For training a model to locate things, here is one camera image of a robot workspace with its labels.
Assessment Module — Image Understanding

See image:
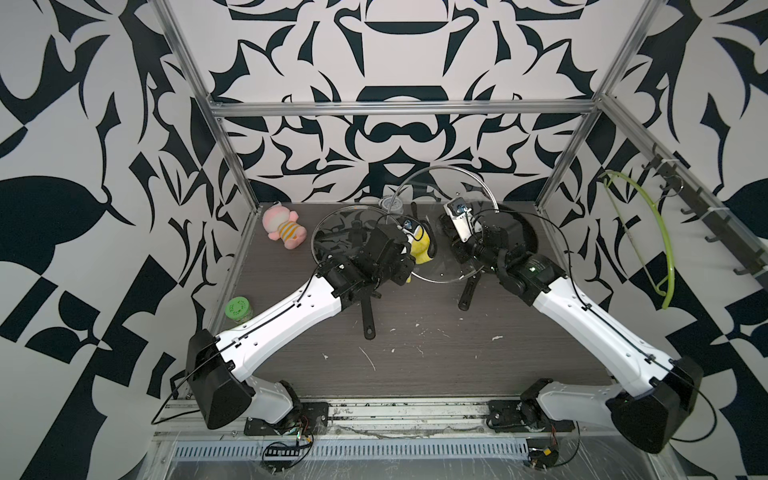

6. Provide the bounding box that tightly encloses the right black frying pan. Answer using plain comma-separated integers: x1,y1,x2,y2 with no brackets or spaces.
470,207,540,306

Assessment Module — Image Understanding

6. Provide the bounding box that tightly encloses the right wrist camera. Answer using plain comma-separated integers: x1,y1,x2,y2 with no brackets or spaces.
444,197,475,243

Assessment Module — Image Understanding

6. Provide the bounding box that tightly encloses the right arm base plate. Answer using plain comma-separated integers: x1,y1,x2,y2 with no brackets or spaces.
485,400,576,433

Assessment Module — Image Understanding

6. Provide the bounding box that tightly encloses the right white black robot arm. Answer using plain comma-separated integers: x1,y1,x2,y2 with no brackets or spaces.
440,206,703,454

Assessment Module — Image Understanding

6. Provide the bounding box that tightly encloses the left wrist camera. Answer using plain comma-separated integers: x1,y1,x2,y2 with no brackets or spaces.
400,217,425,242

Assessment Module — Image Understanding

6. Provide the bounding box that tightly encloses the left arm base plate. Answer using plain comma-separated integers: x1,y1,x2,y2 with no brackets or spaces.
244,401,330,436

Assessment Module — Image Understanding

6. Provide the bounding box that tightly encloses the yellow microfiber cloth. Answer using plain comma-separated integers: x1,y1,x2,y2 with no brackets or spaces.
404,226,434,266

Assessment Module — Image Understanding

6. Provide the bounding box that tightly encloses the black frying pan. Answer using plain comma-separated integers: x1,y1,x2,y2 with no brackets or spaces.
315,215,400,340
470,207,540,306

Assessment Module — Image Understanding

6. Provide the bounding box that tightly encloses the green hoop on wall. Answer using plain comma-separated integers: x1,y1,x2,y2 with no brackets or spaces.
599,170,677,310

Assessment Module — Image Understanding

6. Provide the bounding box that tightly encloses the left black frying pan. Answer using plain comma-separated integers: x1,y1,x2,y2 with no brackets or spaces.
315,215,400,340

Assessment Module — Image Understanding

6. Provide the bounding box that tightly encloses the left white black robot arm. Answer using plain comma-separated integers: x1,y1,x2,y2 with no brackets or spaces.
186,224,427,432

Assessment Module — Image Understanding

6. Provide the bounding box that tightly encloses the black wall hook rail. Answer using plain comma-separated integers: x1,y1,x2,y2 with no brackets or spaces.
640,143,767,289

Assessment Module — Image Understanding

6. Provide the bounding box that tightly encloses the aluminium frame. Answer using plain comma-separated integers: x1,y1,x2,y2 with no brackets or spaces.
155,1,767,479

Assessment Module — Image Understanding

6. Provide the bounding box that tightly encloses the pink plush toy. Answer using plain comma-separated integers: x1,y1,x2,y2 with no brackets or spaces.
262,203,308,250

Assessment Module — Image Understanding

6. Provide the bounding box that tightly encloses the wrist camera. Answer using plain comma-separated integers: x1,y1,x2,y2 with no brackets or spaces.
444,197,475,243
400,217,425,242

